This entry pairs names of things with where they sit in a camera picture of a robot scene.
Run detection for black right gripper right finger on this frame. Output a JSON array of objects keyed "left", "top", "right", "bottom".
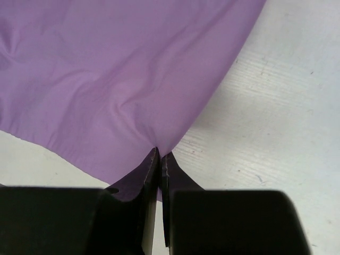
[{"left": 160, "top": 154, "right": 311, "bottom": 254}]

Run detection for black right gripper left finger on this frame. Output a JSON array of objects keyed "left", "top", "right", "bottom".
[{"left": 1, "top": 148, "right": 159, "bottom": 254}]

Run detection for purple trousers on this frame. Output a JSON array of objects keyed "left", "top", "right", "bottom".
[{"left": 1, "top": 1, "right": 265, "bottom": 184}]

